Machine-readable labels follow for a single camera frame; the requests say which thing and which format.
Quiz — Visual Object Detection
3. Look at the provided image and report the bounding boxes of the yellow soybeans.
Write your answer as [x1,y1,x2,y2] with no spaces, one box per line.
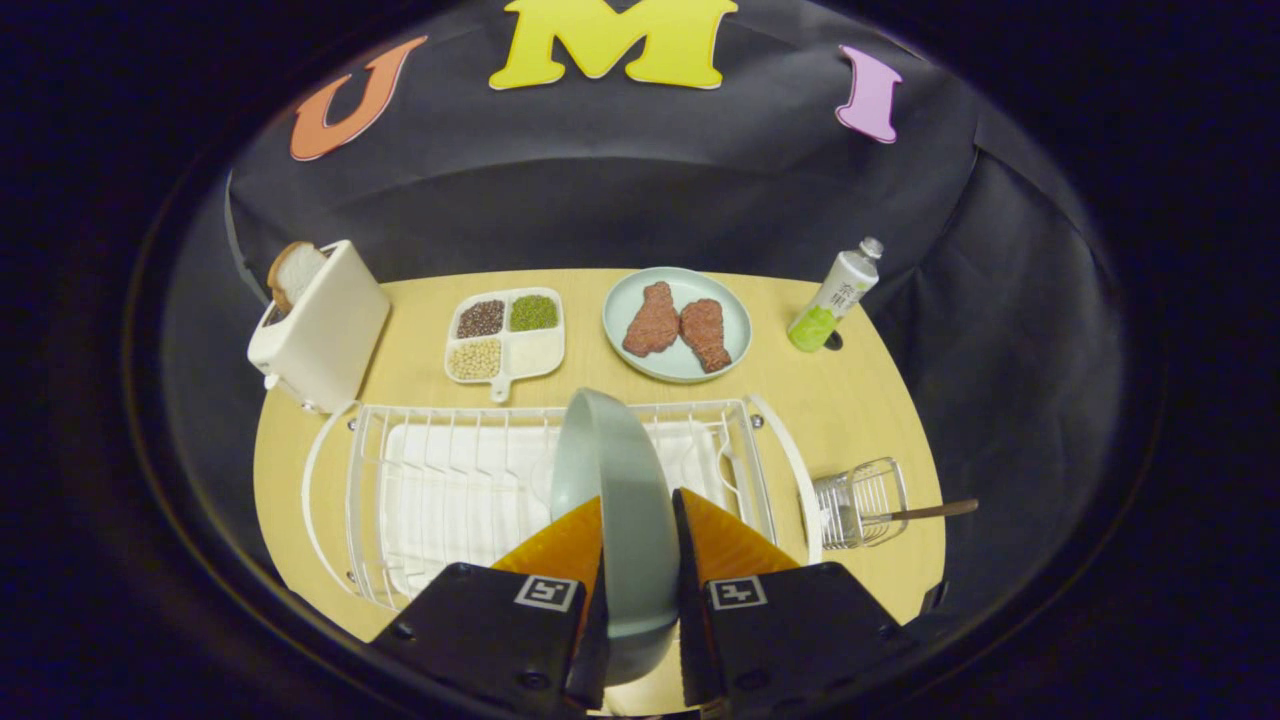
[449,339,502,381]

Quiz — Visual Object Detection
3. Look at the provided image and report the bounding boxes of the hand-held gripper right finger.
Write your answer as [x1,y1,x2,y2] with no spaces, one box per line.
[672,488,911,713]

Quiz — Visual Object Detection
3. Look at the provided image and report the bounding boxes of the white drip tray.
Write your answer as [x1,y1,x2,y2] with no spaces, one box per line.
[378,420,741,599]

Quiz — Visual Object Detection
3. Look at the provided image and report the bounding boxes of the white divided tray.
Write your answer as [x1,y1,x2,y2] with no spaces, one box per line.
[444,287,566,403]

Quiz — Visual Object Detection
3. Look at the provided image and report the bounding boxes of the white wire dish rack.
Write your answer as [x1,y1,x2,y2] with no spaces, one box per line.
[300,393,824,613]

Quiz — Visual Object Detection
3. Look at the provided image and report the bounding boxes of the white toaster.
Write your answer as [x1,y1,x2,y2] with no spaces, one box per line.
[247,239,392,415]

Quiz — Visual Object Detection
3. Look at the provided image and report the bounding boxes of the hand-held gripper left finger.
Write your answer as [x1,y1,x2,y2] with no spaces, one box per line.
[370,495,611,716]

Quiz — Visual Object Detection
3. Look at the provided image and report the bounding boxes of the brown meat piece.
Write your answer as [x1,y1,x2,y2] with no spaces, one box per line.
[622,281,681,358]
[680,298,733,374]

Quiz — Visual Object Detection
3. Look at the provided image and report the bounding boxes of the dark brown beans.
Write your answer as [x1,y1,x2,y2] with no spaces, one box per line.
[457,299,506,340]

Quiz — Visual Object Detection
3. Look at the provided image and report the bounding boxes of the small wire basket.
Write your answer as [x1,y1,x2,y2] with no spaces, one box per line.
[812,457,910,551]

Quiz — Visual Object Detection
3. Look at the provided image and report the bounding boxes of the green drink bottle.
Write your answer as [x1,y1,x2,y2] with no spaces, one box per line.
[787,236,885,354]

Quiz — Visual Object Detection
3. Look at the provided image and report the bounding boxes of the dark metal spoon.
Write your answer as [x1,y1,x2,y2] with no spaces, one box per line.
[845,498,980,526]

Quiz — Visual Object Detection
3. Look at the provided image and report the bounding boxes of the green mung beans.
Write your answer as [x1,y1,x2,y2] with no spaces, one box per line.
[509,294,560,333]

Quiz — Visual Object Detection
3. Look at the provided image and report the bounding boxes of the black backdrop cloth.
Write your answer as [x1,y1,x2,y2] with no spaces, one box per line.
[160,0,1126,641]

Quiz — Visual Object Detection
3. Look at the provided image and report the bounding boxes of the pale green plate with meat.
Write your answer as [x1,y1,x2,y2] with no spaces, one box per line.
[602,266,753,385]

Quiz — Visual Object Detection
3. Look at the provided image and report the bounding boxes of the bread slice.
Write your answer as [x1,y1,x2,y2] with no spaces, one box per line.
[266,241,329,314]

